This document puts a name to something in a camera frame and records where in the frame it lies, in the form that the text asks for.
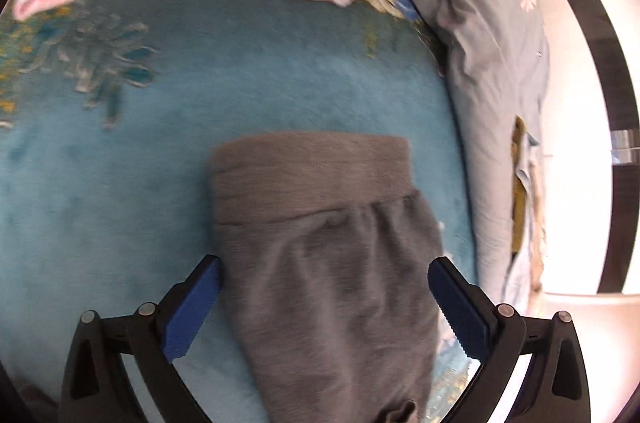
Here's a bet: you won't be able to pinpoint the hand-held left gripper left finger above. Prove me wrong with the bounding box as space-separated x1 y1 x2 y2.
59 254 223 423

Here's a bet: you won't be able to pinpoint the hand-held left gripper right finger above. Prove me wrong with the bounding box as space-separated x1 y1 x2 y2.
427 256 593 423

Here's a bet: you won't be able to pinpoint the grey pants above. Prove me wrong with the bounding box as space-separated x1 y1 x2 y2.
207 132 446 423

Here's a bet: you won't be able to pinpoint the light blue shirt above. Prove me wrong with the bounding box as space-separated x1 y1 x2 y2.
500 133 543 304

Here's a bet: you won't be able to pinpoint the cream fluffy garment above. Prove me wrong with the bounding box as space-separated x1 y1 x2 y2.
530 143 549 299

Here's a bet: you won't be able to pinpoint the olive knit sweater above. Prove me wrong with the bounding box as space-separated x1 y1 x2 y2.
510 116 531 254

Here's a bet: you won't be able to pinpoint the white wardrobe with black stripe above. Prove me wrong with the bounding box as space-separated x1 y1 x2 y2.
537 0 640 304

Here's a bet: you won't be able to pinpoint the light blue floral duvet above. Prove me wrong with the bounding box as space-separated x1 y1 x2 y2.
405 0 551 299

